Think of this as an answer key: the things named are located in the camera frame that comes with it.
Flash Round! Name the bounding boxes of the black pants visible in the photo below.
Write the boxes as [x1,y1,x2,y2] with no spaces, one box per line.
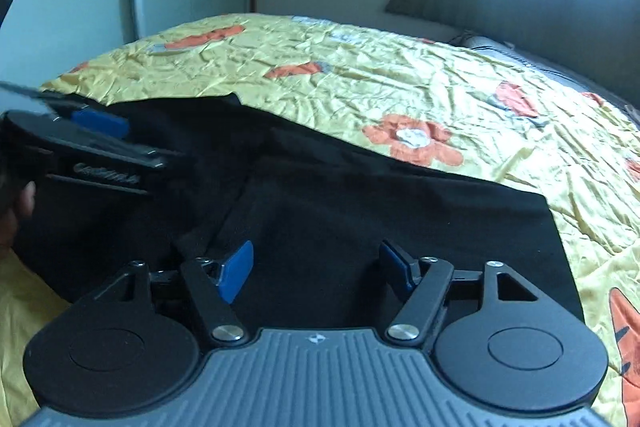
[10,93,586,343]

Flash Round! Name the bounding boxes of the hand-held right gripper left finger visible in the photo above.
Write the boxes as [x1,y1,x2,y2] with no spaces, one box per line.
[72,241,254,350]

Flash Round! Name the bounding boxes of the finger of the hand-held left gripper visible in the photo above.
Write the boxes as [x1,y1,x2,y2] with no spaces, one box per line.
[70,131,169,170]
[50,103,131,138]

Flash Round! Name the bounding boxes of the person's left hand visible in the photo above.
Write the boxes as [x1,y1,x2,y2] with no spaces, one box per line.
[0,181,37,254]

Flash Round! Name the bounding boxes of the grey pillow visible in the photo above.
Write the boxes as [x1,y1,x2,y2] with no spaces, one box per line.
[446,29,640,130]

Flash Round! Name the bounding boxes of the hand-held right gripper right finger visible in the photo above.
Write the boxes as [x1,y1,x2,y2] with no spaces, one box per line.
[379,241,548,349]

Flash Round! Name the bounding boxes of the yellow floral bedspread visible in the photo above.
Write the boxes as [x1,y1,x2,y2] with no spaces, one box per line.
[0,12,640,427]

